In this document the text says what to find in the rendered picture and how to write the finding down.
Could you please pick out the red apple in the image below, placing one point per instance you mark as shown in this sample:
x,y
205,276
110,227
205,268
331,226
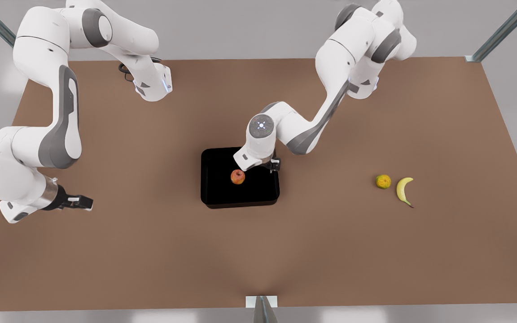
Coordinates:
x,y
237,177

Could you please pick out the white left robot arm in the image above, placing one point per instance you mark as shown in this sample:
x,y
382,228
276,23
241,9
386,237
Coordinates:
x,y
352,49

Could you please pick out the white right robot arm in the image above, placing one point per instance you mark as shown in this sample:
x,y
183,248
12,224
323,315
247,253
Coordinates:
x,y
34,54

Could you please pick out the black rectangular tray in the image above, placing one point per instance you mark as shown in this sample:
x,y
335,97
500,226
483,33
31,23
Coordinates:
x,y
222,193

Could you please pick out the yellow-green orange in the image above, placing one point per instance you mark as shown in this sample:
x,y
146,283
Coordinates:
x,y
383,181

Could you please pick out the yellow banana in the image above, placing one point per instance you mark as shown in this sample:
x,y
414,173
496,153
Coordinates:
x,y
401,190

